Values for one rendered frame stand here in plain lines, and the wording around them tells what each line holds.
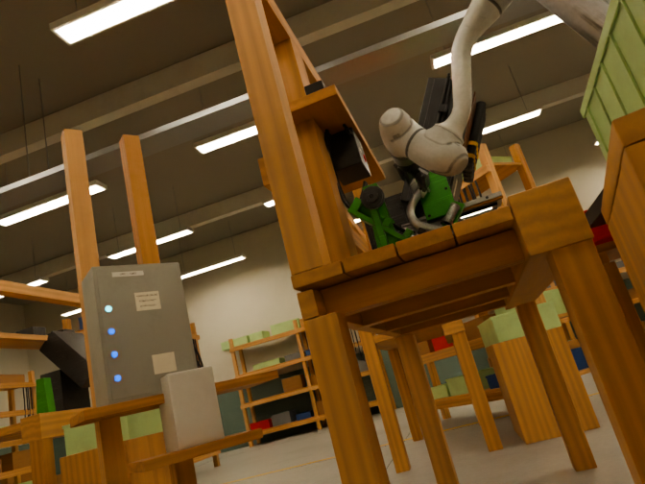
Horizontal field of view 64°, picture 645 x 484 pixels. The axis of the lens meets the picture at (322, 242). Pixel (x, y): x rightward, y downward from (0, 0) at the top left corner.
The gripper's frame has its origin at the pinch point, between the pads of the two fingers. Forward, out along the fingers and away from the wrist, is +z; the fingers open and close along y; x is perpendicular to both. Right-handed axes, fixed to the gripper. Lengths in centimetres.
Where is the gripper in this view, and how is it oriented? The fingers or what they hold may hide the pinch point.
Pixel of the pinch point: (418, 188)
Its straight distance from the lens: 192.0
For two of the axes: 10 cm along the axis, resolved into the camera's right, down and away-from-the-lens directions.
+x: -5.4, 8.2, -2.0
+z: 3.5, 4.4, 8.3
